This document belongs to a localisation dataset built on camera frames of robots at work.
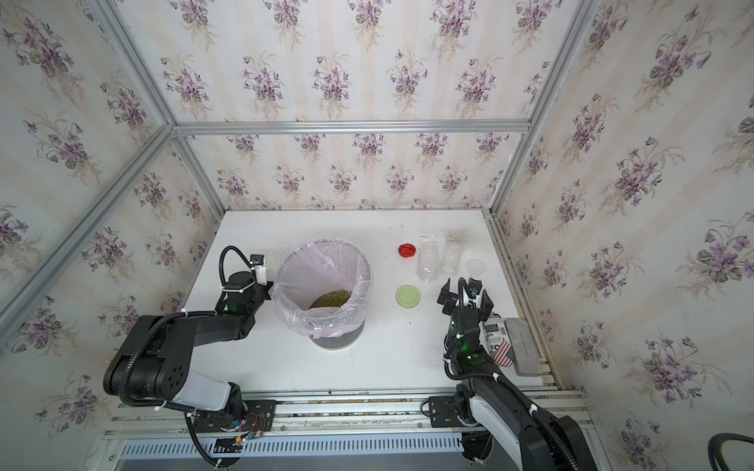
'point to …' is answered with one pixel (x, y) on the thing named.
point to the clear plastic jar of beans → (428, 267)
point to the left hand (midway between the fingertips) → (272, 274)
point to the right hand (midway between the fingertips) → (472, 286)
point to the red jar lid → (406, 250)
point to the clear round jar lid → (475, 267)
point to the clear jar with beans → (451, 257)
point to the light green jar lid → (407, 296)
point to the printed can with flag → (497, 341)
